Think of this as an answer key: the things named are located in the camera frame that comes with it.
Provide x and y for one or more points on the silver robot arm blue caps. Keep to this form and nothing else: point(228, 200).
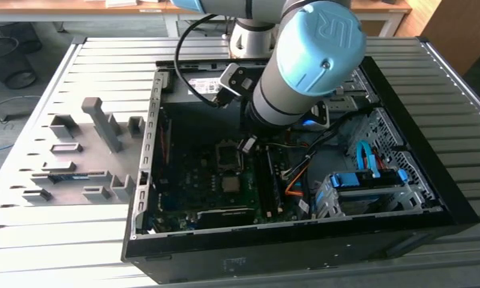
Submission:
point(288, 90)

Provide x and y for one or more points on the CPU socket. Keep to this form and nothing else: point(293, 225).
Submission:
point(230, 193)

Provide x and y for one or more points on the silver wrist-mounted box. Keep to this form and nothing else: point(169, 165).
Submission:
point(237, 78)

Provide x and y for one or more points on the black RAM stick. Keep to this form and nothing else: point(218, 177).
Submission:
point(276, 183)

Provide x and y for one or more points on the grey power supply unit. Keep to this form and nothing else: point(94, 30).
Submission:
point(204, 87)

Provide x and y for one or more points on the grey metal optical drive cage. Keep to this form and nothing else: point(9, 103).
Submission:
point(356, 102)

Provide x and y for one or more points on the green motherboard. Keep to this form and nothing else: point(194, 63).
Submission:
point(188, 186)

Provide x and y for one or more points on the hard disk in blue carrier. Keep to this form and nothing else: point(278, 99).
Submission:
point(345, 180)

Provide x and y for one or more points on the black graphics card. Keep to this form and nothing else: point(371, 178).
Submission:
point(224, 218)

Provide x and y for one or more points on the silver metal disk bay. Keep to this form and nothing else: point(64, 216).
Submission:
point(380, 198)

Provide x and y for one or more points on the grey parts rack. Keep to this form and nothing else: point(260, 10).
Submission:
point(104, 135)

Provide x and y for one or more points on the black open PC case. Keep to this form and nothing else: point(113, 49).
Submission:
point(264, 258)

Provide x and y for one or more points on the blue RAM stick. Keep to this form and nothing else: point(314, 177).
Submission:
point(68, 178)

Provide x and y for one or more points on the white papers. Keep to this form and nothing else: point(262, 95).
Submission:
point(120, 3)

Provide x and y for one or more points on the wooden cabinet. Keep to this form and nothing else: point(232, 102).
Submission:
point(456, 30)

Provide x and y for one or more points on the wooden desk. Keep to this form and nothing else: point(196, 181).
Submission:
point(64, 7)

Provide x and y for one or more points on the black mesh waste bin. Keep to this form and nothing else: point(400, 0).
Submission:
point(28, 33)
point(8, 66)

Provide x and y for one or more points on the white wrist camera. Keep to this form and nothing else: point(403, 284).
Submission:
point(321, 117)

